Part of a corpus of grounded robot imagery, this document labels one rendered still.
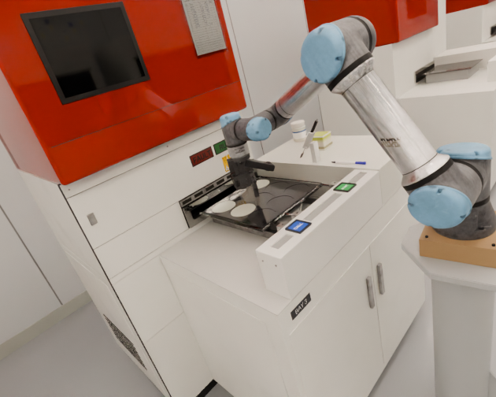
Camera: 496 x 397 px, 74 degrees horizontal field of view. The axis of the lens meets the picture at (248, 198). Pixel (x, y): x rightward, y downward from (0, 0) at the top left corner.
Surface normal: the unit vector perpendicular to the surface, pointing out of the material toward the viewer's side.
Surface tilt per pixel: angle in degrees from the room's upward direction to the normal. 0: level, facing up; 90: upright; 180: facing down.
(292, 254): 90
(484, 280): 0
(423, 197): 98
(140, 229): 90
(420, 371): 0
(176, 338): 90
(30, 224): 90
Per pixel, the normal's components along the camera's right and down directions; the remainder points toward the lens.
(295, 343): 0.69, 0.13
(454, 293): -0.64, 0.46
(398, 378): -0.25, -0.88
